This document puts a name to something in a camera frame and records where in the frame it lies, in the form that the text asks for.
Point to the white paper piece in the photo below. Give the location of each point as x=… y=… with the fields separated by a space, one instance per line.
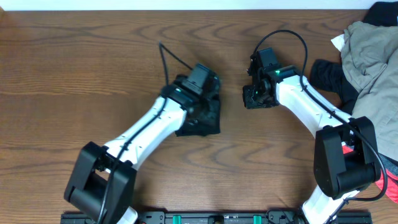
x=338 y=42

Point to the black garment at corner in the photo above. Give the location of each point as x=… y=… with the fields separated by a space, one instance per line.
x=382 y=14

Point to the black logo shirt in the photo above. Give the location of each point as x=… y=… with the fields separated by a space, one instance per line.
x=189 y=129

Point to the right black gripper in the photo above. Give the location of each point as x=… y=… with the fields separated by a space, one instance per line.
x=254 y=100

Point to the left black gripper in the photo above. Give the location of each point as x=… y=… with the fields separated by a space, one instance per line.
x=202 y=121

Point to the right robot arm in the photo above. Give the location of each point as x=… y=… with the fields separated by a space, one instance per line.
x=345 y=157

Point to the red grey garment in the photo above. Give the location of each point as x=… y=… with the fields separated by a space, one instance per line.
x=391 y=171

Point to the black mounting rail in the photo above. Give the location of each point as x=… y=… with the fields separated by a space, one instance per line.
x=271 y=217

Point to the grey beige garment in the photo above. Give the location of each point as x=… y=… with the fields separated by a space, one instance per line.
x=369 y=62

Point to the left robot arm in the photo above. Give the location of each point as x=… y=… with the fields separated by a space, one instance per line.
x=102 y=181

